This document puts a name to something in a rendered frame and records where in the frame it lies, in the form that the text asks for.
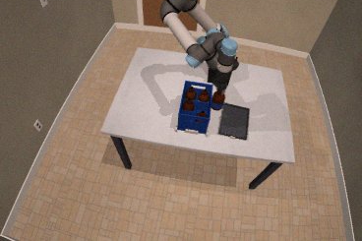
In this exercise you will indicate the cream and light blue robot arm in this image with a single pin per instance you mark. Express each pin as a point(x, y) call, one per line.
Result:
point(199, 50)

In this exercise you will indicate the blue divided crate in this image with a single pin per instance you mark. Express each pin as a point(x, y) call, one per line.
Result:
point(186, 119)

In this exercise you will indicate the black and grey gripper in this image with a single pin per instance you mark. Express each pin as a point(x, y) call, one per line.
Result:
point(220, 78)

